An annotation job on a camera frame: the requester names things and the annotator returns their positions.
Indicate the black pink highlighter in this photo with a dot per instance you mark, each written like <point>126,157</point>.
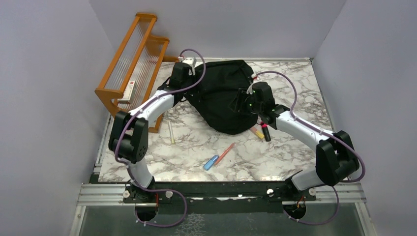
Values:
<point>265,131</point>

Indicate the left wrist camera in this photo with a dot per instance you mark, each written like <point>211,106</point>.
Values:
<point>191,61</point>

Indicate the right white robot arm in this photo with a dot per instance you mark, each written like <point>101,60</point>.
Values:
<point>335,159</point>

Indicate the blue glue stick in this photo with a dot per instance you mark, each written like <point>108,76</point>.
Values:
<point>211,162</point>

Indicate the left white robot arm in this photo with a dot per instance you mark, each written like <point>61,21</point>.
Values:
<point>130,132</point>

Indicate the peach yellow highlighter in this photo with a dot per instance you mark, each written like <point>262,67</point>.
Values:
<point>256,132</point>

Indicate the white yellow-tipped pen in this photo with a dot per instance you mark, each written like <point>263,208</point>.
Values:
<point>172,138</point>

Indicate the orange wooden rack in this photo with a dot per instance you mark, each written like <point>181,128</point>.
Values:
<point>139,58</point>

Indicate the small white red box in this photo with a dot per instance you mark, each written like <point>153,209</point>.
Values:
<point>129,93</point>

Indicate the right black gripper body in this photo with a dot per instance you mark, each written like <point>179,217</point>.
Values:
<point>248,105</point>

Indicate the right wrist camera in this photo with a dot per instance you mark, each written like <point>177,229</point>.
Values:
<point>255,80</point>

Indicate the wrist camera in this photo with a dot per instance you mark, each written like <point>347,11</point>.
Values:
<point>191,61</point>
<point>255,80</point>

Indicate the black backpack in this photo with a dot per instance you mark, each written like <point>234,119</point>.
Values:
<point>213,96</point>

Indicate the orange pen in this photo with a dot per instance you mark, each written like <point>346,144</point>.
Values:
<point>224,153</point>

